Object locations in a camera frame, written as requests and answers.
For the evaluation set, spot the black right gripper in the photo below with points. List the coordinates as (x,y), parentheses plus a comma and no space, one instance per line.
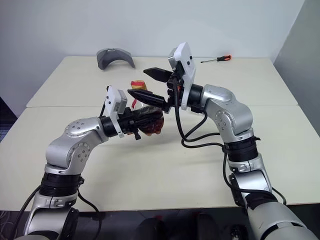
(173,95)

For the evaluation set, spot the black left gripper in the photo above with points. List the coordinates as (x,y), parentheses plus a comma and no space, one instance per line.
(127,122)

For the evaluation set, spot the clear plastic drink bottle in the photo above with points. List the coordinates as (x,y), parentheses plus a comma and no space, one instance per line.
(156,128)

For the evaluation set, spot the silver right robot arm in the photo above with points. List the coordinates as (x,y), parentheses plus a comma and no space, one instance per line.
(235,112)

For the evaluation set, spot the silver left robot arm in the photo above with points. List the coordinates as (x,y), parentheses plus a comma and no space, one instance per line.
(75,140)

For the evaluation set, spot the grey cap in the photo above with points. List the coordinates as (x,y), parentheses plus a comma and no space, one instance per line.
(113,58)

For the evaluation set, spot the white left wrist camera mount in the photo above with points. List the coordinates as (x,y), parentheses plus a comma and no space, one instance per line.
(113,105)

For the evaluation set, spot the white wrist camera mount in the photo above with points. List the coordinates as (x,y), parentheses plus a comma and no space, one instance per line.
(187,67)
(113,105)

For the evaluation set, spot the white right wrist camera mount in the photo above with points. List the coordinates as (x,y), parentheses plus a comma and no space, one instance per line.
(187,67)

